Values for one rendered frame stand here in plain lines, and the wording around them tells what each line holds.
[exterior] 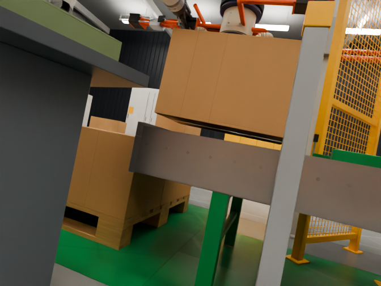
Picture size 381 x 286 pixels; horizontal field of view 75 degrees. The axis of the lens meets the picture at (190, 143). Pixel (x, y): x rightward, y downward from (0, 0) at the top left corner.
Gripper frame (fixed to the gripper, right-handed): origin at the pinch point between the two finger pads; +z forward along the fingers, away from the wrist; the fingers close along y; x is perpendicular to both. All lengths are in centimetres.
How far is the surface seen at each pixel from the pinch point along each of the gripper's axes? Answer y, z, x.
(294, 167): 65, -54, 62
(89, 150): 77, -21, -32
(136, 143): 68, -36, 3
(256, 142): 14, 726, -5
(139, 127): 62, -36, 3
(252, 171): 69, -36, 50
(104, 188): 94, -21, -19
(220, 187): 78, -36, 40
